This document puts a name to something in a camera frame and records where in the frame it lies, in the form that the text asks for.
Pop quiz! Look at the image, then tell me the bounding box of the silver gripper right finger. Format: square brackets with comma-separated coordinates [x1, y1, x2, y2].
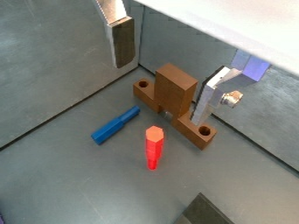
[191, 50, 271, 125]

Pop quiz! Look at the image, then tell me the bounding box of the red hexagonal peg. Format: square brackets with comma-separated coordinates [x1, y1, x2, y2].
[146, 126, 164, 170]

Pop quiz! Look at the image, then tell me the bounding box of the brown T-shaped block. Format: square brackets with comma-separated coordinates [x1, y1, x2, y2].
[134, 63, 216, 150]

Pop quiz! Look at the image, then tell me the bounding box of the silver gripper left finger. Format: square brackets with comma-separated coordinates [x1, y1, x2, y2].
[92, 0, 136, 68]

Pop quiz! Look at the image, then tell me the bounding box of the blue stepped peg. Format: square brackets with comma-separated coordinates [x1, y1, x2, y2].
[91, 106, 140, 144]

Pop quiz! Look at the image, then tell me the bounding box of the black angled bracket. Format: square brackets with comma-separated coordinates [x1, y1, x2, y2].
[174, 192, 235, 224]

